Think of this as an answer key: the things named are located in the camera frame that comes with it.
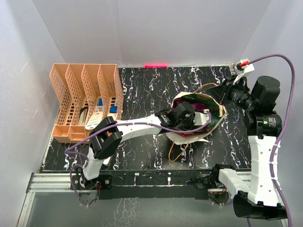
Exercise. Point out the white plastic hook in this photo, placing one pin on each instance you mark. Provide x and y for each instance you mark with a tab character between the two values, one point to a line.
106	162

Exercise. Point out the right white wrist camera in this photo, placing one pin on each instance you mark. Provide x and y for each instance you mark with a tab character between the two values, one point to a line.
242	68

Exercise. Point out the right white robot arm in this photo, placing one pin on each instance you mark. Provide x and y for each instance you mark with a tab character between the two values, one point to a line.
260	199

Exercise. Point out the black white stapler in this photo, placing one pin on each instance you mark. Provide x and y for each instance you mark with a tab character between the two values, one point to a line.
83	115

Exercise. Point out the purple snack bag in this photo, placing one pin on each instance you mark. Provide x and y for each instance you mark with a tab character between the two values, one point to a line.
199	106

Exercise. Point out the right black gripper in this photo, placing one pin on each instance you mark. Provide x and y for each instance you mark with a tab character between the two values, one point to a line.
223	91

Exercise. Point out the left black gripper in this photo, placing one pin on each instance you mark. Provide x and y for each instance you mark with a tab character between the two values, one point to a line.
191	124

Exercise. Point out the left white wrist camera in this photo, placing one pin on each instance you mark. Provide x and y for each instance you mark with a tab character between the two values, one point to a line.
203	118

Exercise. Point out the red doritos snack bag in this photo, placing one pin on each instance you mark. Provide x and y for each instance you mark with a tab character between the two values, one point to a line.
185	135

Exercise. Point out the red light strip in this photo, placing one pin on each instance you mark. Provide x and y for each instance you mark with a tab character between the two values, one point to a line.
155	65

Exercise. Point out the aluminium frame rail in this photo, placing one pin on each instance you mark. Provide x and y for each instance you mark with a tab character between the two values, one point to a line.
58	182

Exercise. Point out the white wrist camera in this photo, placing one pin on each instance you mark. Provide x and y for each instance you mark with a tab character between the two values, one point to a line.
203	118
242	68

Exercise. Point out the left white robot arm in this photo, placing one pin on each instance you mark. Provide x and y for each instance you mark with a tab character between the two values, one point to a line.
103	145

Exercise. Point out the white calculator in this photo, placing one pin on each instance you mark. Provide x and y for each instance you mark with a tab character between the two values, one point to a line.
94	120

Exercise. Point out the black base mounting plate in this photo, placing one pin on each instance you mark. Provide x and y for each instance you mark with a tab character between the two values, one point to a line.
196	184

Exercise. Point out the pink plastic file organizer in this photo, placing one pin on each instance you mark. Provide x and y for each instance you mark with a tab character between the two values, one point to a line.
96	86

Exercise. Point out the green real chips bag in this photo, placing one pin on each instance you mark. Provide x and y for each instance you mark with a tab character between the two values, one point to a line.
213	108

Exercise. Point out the blue object in organizer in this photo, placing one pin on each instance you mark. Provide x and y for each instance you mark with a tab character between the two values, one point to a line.
113	109

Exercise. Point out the brown paper bag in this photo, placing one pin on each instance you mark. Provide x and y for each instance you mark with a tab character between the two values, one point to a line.
205	129

